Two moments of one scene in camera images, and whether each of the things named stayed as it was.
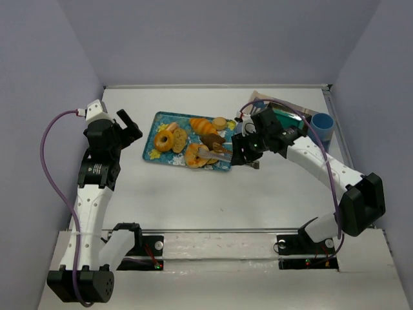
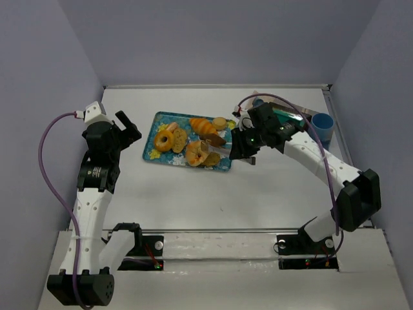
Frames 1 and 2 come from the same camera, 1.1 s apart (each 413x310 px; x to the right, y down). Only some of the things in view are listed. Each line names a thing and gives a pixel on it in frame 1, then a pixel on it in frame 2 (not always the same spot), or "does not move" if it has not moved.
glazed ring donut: (162, 146) does not move
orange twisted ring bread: (191, 155) does not move
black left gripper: (128, 128) does not move
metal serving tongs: (206, 153) -> (225, 150)
